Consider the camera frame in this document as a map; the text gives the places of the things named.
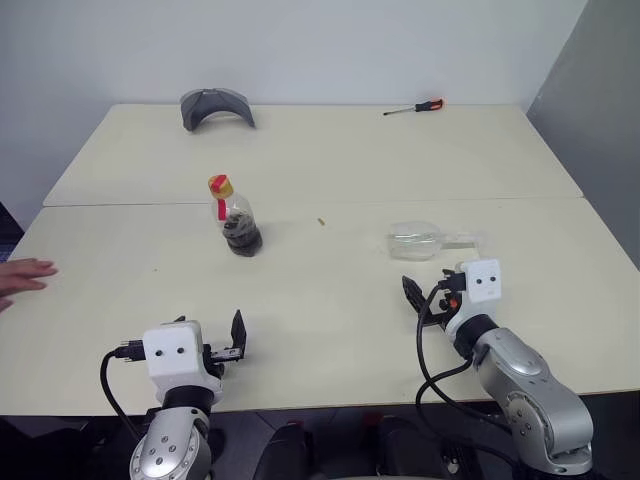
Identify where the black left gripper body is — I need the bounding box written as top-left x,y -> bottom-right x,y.
201,342 -> 247,377

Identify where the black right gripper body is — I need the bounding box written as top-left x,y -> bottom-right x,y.
423,288 -> 470,331

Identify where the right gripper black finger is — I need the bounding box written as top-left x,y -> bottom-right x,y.
401,275 -> 431,318

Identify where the clear plastic bottle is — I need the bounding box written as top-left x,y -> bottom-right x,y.
384,220 -> 482,262

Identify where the dark liquid plastic bottle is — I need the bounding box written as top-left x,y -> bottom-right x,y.
213,192 -> 265,259

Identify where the yellow bottle cap red tape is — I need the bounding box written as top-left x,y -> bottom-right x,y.
208,173 -> 235,200

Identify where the person's bare hand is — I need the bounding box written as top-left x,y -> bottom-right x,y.
0,258 -> 60,314

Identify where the orange black screwdriver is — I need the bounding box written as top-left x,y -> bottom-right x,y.
382,98 -> 445,117

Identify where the dark blue mesh object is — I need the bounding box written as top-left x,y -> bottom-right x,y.
0,199 -> 24,262

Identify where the grey baseball cap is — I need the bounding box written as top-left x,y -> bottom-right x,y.
179,87 -> 258,133

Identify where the grey partition panel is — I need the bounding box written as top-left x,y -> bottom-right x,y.
524,0 -> 640,275

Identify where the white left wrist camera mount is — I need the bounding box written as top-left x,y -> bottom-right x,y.
143,320 -> 225,402

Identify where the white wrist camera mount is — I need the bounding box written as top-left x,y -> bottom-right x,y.
443,258 -> 503,337
143,320 -> 225,402

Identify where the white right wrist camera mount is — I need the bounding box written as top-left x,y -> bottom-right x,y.
443,258 -> 503,337

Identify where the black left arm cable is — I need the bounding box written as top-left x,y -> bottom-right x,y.
99,341 -> 151,442

